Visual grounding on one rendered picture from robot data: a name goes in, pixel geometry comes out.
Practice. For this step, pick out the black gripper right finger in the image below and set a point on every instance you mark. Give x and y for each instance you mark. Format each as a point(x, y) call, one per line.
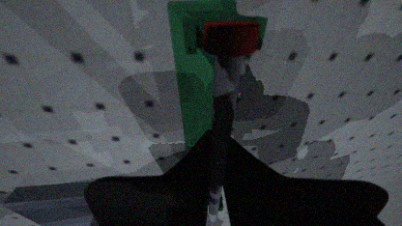
point(256, 195)

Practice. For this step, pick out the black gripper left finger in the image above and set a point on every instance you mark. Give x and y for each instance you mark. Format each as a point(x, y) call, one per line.
point(181, 195)

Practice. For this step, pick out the grey pin with red cap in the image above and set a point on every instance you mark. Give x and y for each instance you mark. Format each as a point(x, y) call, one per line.
point(229, 41)

